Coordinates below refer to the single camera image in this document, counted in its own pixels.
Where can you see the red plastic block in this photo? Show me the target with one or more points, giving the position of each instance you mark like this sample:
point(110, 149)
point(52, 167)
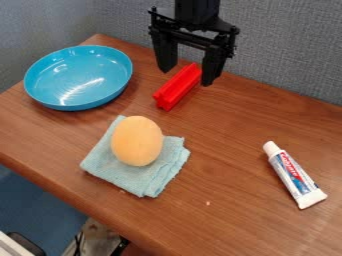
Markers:
point(176, 87)

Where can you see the white toothpaste tube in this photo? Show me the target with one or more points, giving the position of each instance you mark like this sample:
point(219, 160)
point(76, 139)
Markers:
point(299, 184)

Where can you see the yellow orange ball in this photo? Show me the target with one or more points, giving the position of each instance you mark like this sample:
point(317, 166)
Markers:
point(136, 141)

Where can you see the blue plate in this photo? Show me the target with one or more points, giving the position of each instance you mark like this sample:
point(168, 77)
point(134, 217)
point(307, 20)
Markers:
point(77, 78)

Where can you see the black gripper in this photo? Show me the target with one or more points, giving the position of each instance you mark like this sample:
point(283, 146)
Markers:
point(192, 23)

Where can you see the light blue folded cloth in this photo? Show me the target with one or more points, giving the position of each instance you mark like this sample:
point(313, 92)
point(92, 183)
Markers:
point(143, 181)

